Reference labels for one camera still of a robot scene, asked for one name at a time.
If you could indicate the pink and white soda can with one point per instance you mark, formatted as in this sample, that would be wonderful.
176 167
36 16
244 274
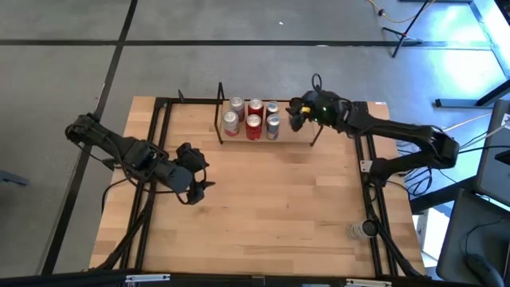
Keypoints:
230 123
237 104

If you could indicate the grey chair foot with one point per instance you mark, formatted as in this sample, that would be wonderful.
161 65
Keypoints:
14 178

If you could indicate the black tripod stand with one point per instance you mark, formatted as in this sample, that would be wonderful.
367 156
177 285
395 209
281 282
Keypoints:
406 32

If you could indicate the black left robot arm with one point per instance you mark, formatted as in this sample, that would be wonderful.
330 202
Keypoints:
131 153

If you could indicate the grey desk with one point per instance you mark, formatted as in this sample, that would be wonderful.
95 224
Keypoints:
494 159

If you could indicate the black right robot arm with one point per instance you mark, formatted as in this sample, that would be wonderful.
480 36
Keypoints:
398 129

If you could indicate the black computer mouse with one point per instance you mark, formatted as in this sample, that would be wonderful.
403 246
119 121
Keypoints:
484 271

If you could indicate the black stand foot bar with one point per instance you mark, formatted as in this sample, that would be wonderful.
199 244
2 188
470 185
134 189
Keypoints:
470 101

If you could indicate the white mounting plate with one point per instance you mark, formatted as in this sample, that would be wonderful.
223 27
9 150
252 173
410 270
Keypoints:
366 166

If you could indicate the black aluminium table frame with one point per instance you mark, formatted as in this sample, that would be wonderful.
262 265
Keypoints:
163 119

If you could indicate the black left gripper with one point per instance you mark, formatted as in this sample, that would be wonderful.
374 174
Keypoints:
191 157

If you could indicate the silver metal bracket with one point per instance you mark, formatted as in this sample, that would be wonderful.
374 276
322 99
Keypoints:
147 277
368 283

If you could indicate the red cola can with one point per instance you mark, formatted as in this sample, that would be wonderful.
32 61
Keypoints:
253 126
255 107

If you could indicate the black metal shelf, wooden board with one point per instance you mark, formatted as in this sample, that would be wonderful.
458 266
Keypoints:
295 137

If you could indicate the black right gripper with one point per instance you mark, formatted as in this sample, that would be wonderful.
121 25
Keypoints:
326 109

